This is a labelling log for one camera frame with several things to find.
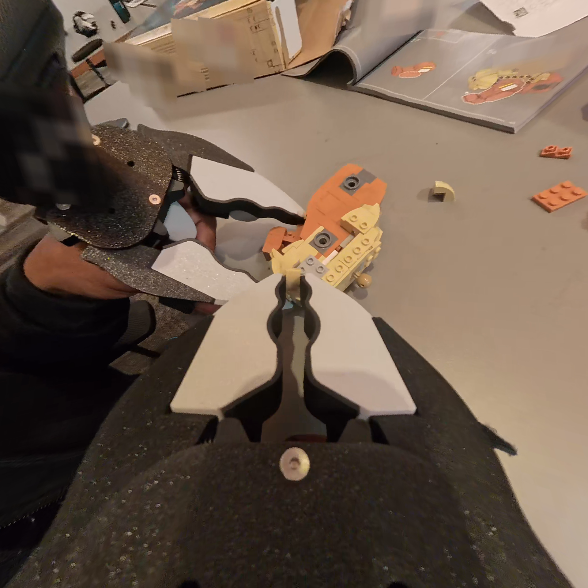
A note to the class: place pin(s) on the small tan narrow brick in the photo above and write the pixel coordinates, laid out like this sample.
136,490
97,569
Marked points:
293,280

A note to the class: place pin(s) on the grey instruction booklet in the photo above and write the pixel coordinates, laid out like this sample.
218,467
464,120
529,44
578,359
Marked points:
459,69

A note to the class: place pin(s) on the black office chair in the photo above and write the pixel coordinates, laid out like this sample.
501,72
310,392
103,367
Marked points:
27,27

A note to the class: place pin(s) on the tan curved brick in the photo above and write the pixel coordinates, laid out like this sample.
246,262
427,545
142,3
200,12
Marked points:
445,190

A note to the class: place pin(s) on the tan and brown brick model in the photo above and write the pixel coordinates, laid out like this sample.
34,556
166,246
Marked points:
349,202

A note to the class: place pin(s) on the grey desk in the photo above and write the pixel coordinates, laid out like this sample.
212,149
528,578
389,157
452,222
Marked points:
459,298

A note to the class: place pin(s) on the paper sheet marked 2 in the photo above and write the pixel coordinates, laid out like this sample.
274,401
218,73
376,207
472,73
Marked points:
542,13

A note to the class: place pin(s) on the person's left hand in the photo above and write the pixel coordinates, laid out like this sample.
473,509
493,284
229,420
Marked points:
69,271

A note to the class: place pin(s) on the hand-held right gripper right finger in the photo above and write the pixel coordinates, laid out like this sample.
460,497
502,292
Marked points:
353,358

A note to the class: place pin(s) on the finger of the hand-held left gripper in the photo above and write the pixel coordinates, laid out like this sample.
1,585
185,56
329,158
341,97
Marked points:
193,271
239,188

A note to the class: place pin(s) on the brown cardboard box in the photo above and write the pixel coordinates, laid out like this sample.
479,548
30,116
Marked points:
257,46

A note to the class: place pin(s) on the small reddish brown plate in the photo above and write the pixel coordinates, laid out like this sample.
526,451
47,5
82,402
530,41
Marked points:
556,152

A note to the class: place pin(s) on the black white headset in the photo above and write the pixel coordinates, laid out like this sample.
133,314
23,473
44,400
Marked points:
86,23

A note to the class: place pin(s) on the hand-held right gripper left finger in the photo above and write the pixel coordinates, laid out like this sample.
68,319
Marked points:
229,353

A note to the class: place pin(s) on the reddish brown flat plate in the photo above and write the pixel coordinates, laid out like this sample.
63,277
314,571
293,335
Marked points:
560,196

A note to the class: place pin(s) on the person's left forearm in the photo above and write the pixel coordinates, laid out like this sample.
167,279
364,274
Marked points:
55,321

